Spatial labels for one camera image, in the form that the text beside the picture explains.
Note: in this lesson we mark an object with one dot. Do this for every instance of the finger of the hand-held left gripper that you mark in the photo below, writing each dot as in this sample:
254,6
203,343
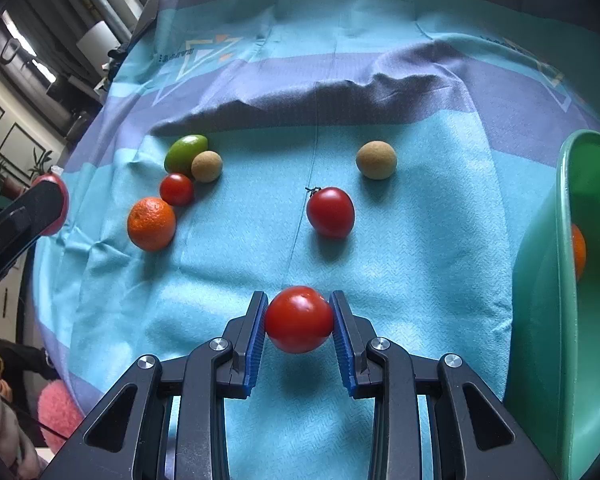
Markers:
20,216

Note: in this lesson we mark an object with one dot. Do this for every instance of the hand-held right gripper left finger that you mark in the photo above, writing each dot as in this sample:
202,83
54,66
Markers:
256,346

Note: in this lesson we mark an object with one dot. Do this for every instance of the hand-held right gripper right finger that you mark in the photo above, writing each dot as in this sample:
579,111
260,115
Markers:
342,346

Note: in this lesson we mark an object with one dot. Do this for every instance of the red round fruit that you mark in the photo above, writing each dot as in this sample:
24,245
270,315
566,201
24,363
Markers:
64,206

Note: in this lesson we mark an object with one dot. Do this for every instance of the large red tomato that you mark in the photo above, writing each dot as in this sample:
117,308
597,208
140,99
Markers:
299,319

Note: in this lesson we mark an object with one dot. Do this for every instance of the orange mandarin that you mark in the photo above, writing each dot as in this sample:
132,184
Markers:
578,252
151,224

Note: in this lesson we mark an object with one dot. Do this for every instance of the red tomato with stem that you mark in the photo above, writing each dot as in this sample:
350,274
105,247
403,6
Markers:
331,212

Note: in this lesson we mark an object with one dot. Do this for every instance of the small red tomato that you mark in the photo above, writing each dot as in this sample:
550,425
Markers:
176,189

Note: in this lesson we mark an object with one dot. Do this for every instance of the green oval fruit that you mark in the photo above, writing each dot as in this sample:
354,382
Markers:
181,152

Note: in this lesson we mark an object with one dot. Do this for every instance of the brown round fruit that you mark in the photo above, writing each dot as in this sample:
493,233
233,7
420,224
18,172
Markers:
376,160
207,166

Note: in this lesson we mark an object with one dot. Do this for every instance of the green plastic bowl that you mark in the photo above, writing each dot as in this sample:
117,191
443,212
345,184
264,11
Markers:
545,335

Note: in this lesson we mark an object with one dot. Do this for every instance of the leafy house plant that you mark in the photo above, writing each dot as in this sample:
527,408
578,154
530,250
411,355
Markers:
39,162

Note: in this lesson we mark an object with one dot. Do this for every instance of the white flat panel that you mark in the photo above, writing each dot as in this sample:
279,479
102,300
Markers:
97,41

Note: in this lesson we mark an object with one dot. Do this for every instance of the pink plush toy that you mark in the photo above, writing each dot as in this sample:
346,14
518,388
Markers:
55,410

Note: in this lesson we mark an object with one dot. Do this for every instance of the striped turquoise purple bed sheet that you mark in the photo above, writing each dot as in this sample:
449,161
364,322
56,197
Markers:
300,85

